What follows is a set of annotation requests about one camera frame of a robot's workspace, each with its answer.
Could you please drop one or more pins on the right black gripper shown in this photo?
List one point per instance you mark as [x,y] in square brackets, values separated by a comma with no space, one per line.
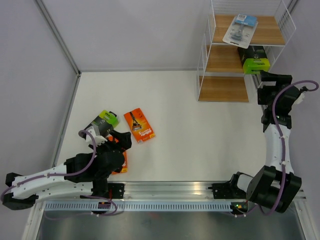
[266,76]

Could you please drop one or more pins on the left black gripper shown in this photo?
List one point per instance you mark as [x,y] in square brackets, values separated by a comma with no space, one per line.
[124,139]

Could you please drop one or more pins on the orange razor box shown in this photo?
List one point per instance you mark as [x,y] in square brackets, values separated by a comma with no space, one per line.
[124,167]
[139,125]

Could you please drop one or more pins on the green black razor box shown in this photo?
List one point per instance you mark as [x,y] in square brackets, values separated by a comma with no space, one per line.
[104,123]
[253,59]

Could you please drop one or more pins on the blue clear razor blister pack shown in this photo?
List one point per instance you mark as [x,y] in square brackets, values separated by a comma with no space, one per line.
[241,31]

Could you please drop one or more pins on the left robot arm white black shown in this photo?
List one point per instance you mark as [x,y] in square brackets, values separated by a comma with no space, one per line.
[21,189]

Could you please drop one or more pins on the orange razor box front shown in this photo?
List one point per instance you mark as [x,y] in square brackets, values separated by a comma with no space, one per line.
[124,167]

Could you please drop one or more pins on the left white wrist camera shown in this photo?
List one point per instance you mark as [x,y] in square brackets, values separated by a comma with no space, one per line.
[96,136]

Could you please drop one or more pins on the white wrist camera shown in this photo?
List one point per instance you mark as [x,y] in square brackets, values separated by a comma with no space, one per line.
[96,136]
[301,95]

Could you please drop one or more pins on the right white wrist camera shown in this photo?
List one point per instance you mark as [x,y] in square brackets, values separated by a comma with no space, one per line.
[301,95]

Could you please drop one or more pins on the white wire wooden shelf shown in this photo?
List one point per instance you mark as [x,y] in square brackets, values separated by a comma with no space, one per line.
[220,76]

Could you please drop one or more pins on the aluminium rail frame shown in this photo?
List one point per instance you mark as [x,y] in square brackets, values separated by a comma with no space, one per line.
[147,191]

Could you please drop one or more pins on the white slotted cable duct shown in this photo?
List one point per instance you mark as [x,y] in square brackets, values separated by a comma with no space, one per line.
[135,206]

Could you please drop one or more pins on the aluminium corner post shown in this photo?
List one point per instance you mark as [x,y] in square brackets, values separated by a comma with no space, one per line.
[57,35]

